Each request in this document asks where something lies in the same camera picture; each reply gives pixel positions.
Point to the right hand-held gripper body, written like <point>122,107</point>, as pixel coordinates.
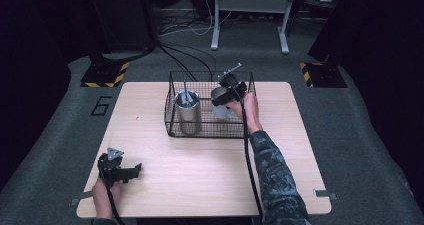
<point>235,86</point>

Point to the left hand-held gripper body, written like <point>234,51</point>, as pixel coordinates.
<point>111,170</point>

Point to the stainless steel cup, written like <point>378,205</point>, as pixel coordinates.
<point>188,116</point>

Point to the person's left hand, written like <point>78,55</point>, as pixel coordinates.
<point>101,198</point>

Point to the person's right hand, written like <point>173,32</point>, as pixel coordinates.
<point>251,113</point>

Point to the thin metal rod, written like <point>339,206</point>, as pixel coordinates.
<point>186,91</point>

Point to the hazard-striped black stand base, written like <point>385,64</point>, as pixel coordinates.
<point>323,75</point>
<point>103,75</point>

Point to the grey metal table bracket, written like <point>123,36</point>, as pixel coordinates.
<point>81,197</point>
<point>323,193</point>

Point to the white metal stand frame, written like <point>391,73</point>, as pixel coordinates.
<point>253,4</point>

